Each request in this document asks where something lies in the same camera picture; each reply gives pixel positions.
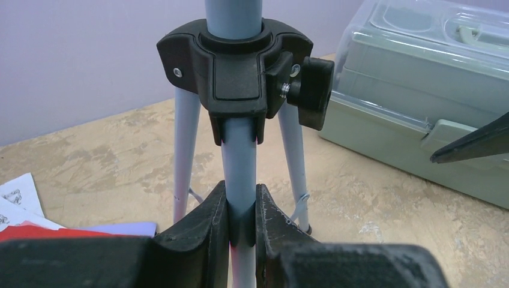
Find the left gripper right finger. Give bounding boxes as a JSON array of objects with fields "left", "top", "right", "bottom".
[{"left": 255, "top": 184, "right": 449, "bottom": 287}]

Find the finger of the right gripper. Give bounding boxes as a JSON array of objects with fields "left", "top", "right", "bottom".
[{"left": 430, "top": 113, "right": 508, "bottom": 164}]

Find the blue music stand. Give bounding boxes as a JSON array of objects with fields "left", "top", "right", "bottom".
[{"left": 157, "top": 1, "right": 334, "bottom": 287}]

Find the translucent green storage box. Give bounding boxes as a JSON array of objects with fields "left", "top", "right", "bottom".
[{"left": 320, "top": 1, "right": 508, "bottom": 208}]

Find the red paper sheet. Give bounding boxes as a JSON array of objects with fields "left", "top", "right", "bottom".
[{"left": 1, "top": 225, "right": 127, "bottom": 242}]

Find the lavender sheet music page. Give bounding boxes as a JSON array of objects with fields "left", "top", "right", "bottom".
[{"left": 77, "top": 221, "right": 157, "bottom": 237}]

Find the white sheet music page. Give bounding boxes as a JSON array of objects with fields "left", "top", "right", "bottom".
[
  {"left": 1, "top": 198, "right": 64, "bottom": 231},
  {"left": 1, "top": 173, "right": 45, "bottom": 218}
]

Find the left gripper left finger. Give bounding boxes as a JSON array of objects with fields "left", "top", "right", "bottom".
[{"left": 1, "top": 181, "right": 229, "bottom": 287}]

